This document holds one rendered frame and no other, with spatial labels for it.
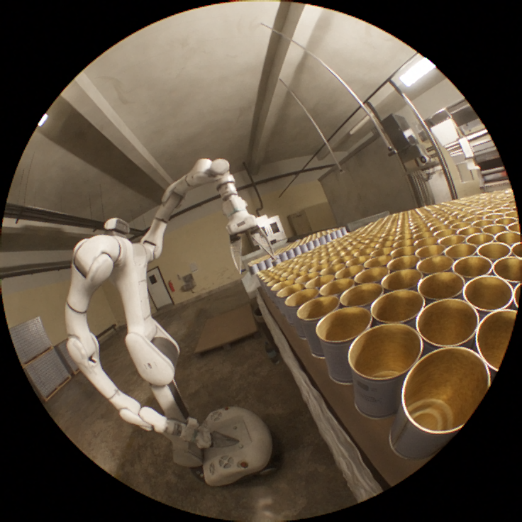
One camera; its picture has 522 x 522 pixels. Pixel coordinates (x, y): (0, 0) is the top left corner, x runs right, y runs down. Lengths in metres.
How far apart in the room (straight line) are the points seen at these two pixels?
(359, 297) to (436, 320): 0.14
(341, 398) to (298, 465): 1.17
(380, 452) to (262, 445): 0.96
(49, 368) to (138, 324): 6.04
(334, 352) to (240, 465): 0.98
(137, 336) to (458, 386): 0.73
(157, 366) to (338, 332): 0.60
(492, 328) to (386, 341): 0.12
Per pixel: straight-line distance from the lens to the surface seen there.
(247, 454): 1.10
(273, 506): 1.39
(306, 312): 0.29
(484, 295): 0.27
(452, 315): 0.22
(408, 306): 0.25
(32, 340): 6.50
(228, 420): 1.29
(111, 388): 0.68
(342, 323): 0.25
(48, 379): 6.55
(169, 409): 0.92
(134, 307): 0.67
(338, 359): 0.20
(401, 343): 0.20
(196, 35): 3.64
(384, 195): 3.37
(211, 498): 1.58
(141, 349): 0.67
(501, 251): 0.37
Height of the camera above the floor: 1.32
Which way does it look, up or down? 6 degrees down
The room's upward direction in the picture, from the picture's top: 22 degrees counter-clockwise
